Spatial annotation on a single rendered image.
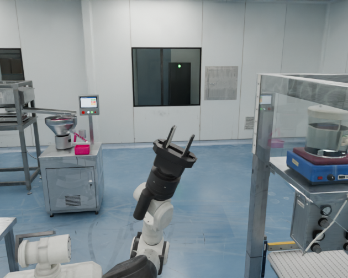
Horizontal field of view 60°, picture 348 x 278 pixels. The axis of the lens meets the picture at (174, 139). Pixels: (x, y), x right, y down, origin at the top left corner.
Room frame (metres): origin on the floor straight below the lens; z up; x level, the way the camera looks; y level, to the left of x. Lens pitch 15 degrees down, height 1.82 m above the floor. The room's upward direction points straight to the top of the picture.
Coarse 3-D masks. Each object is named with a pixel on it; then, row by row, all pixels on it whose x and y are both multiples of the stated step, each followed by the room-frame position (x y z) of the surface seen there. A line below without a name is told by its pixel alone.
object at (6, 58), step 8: (0, 48) 5.80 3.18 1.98; (8, 48) 5.82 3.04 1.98; (16, 48) 5.84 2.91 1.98; (0, 56) 5.80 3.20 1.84; (8, 56) 5.82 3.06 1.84; (16, 56) 5.84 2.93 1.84; (0, 64) 5.80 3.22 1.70; (8, 64) 5.82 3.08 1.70; (16, 64) 5.84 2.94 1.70; (0, 72) 5.80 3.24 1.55; (8, 72) 5.82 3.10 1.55; (16, 72) 5.83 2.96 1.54; (0, 80) 5.80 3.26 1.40; (8, 80) 5.81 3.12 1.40; (16, 80) 5.83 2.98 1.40; (24, 80) 5.85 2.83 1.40
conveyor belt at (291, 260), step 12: (276, 252) 1.22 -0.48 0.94; (288, 252) 1.22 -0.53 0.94; (300, 252) 1.22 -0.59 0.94; (312, 252) 1.22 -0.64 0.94; (324, 252) 1.22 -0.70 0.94; (336, 252) 1.22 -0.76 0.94; (276, 264) 1.15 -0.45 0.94; (288, 264) 1.14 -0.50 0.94; (300, 264) 1.14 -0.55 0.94; (312, 264) 1.14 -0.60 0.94; (324, 264) 1.14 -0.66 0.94; (336, 264) 1.14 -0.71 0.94; (288, 276) 1.06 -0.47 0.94; (300, 276) 1.06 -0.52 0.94; (312, 276) 1.06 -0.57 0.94; (324, 276) 1.06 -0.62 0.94; (336, 276) 1.06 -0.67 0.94
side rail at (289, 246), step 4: (284, 244) 1.24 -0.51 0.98; (288, 244) 1.24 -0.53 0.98; (292, 244) 1.24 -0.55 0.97; (296, 244) 1.24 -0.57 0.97; (268, 248) 1.23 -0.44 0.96; (272, 248) 1.23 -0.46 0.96; (276, 248) 1.23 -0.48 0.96; (284, 248) 1.24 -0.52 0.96; (288, 248) 1.24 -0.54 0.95; (292, 248) 1.24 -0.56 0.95; (296, 248) 1.24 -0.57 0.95
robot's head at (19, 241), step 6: (18, 234) 0.64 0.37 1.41; (24, 234) 0.65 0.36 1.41; (30, 234) 0.65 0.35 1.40; (36, 234) 0.65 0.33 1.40; (42, 234) 0.65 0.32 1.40; (48, 234) 0.66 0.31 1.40; (54, 234) 0.68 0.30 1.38; (18, 240) 0.64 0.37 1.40; (18, 246) 0.63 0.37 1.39; (18, 252) 0.62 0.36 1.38; (18, 258) 0.61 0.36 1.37
